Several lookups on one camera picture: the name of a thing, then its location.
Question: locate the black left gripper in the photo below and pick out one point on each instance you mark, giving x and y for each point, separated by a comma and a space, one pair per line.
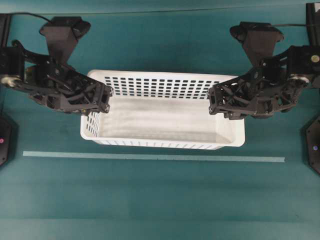
60, 88

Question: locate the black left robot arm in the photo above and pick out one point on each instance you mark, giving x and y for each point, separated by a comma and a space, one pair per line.
12, 58

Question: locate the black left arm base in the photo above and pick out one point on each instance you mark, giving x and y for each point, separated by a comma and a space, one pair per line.
9, 133

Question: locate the light green tape strip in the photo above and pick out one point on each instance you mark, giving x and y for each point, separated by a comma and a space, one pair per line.
155, 157

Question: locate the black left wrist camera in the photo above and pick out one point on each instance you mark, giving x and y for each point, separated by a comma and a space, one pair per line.
62, 34

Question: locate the white perforated plastic basket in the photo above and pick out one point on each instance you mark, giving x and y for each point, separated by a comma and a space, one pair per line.
161, 110

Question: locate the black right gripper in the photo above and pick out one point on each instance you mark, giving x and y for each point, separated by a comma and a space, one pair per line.
262, 91

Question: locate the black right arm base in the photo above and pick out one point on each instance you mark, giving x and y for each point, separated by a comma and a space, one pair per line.
310, 138

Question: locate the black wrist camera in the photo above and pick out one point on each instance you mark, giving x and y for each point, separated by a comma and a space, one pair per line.
62, 34
258, 40

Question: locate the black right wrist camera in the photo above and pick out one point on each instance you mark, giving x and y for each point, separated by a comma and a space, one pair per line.
258, 40

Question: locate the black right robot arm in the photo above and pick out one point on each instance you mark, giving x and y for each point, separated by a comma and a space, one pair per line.
303, 61

